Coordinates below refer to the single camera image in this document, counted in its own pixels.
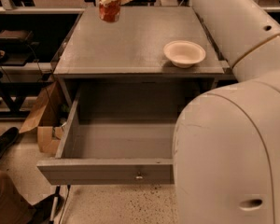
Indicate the red coke can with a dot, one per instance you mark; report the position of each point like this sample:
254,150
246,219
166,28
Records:
110,11

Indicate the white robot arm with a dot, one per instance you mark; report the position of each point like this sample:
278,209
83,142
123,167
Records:
227,141

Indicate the open grey top drawer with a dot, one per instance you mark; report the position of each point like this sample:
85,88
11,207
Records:
114,131

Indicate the grey cabinet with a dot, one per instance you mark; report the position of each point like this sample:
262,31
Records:
121,66

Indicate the white paper bowl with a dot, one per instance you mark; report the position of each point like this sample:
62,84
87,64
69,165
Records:
184,54

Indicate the black box on shelf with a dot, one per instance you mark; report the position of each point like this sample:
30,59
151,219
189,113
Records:
16,37

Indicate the brown cardboard box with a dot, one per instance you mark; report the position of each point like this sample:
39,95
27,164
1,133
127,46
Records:
44,118

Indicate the black shoe upper left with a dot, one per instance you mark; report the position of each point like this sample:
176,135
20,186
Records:
7,139

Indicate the black shoe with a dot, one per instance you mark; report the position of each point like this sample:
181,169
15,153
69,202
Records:
7,139
42,210

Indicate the black shoe lower left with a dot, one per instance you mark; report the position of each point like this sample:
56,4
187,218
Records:
42,210

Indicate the tan trouser leg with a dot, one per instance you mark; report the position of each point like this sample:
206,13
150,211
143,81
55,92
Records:
14,209

